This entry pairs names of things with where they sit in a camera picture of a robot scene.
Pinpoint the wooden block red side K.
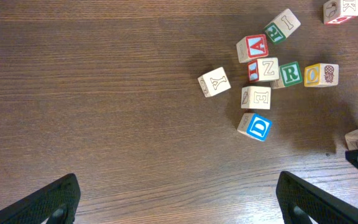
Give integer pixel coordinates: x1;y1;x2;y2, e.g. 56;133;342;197
323;0;358;24

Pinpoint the wooden block blue side Y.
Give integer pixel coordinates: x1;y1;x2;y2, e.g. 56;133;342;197
198;67;231;98

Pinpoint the wooden block blue D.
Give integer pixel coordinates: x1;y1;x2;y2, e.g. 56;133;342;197
237;113;273;142

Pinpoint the wooden block green side I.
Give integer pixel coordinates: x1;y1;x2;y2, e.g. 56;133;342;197
264;9;301;45

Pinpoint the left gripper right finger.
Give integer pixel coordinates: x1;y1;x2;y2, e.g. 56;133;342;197
276;171;358;223

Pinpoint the wooden block letter Z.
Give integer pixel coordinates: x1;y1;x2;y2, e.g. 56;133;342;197
247;57;279;83

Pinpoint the wooden block red A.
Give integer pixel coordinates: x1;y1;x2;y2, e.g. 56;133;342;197
236;34;269;63

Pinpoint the wooden block pineapple yellow O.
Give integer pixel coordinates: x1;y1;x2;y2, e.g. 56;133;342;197
304;63;339;88

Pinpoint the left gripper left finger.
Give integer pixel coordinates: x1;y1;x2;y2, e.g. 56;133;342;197
0;174;81;224

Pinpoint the wooden block letter E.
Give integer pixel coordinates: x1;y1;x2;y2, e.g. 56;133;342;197
241;86;272;110

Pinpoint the wooden block green R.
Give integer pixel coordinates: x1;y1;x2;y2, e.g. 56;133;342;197
270;61;303;89

